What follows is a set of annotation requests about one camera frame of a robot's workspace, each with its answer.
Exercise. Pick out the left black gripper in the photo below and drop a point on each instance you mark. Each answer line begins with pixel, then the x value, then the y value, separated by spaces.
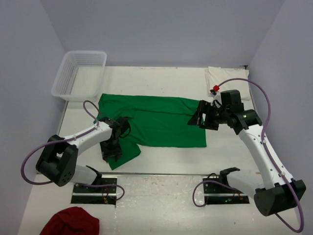
pixel 116 152

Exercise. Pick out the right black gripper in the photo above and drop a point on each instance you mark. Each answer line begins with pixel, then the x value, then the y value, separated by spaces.
pixel 204 107

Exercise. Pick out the green t shirt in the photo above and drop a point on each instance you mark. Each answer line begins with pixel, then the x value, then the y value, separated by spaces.
pixel 155 121

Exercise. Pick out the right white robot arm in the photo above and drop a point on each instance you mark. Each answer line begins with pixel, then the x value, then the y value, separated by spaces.
pixel 275 190

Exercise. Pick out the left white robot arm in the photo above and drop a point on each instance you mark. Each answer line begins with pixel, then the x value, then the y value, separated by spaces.
pixel 58 160

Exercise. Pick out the red t shirt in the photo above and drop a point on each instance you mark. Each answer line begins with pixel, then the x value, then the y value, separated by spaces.
pixel 72 221

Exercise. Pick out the white plastic basket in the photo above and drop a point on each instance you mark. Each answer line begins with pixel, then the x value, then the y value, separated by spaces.
pixel 80 76

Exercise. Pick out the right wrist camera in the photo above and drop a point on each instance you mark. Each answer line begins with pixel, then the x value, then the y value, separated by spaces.
pixel 214 92

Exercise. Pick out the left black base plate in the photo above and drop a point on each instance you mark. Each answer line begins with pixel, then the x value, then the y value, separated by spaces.
pixel 97 196

